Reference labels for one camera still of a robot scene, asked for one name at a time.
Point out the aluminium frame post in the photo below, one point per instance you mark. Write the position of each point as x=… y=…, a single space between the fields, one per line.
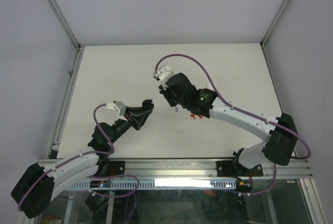
x=64 y=24
x=274 y=23

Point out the left aluminium frame post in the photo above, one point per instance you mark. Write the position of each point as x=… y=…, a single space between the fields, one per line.
x=64 y=24

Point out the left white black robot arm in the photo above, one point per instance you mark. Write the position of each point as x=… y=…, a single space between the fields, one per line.
x=39 y=185

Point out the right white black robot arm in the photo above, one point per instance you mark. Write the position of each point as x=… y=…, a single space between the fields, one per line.
x=276 y=133

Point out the right aluminium frame post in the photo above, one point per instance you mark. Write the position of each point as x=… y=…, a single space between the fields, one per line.
x=274 y=23

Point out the black earbud charging case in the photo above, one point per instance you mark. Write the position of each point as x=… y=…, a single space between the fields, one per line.
x=147 y=104

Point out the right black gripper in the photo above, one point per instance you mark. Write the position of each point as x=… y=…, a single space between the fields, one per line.
x=165 y=92

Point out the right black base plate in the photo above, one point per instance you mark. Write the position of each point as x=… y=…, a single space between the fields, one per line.
x=226 y=168

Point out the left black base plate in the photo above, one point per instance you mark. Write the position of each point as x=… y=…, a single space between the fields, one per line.
x=112 y=168

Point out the grey slotted cable duct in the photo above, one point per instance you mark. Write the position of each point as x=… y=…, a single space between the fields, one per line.
x=154 y=184

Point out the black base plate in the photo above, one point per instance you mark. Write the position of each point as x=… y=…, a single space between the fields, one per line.
x=226 y=168
x=112 y=168

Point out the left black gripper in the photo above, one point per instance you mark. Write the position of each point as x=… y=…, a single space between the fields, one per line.
x=136 y=115

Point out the aluminium mounting rail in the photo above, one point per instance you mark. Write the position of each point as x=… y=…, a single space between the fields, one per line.
x=208 y=168

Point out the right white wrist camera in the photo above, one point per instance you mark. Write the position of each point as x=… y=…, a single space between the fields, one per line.
x=163 y=73

